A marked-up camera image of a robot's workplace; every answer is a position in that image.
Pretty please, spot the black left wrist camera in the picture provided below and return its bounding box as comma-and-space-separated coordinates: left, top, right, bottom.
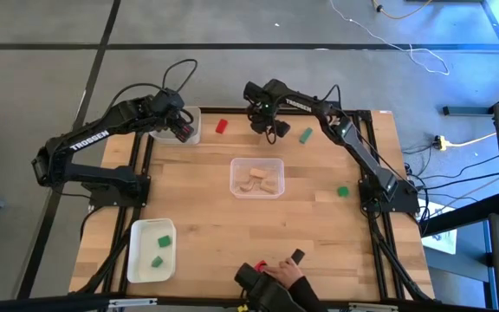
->
152, 88, 186, 114

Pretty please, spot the white plastic bin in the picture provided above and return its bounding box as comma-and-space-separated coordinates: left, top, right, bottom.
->
148, 105, 202, 146
126, 218, 178, 284

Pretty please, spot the white floor cable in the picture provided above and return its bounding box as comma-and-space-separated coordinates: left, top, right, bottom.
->
327, 0, 451, 77

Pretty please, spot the yellow floor cable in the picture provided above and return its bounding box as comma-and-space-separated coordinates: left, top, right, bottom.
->
369, 0, 435, 22

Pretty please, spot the person's forearm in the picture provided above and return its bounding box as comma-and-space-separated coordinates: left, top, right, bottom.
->
287, 276, 329, 312

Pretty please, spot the black floor bar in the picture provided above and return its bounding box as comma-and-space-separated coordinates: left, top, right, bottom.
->
441, 105, 498, 117

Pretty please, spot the black aluminium table frame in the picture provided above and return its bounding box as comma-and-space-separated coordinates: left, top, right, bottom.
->
69, 106, 436, 304

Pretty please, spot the beige floor cable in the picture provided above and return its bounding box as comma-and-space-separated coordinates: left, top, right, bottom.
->
429, 159, 499, 218

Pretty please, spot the clear plastic bin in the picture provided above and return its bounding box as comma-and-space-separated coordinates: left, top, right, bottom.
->
229, 157, 286, 200

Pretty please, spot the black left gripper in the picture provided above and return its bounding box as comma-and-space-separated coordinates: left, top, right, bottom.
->
162, 103, 197, 144

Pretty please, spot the person's hand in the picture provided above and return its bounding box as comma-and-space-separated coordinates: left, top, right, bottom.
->
262, 257, 305, 289

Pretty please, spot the white paper sheet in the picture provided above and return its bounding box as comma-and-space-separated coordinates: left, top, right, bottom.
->
417, 198, 459, 256

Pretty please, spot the black crossbeam with silver brackets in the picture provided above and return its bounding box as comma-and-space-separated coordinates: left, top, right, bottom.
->
0, 292, 499, 312

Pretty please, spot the black floor cable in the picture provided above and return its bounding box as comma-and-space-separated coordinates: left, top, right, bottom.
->
421, 171, 499, 192
418, 153, 499, 181

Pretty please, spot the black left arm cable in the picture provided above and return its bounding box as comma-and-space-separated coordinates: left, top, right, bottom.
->
160, 58, 199, 94

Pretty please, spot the yellow extension cord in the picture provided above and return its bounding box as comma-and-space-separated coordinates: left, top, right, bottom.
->
432, 131, 498, 152

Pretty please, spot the wooden rectangular block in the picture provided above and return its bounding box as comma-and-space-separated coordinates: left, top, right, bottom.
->
260, 179, 280, 195

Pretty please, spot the person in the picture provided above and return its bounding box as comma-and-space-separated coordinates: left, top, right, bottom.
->
233, 261, 296, 312

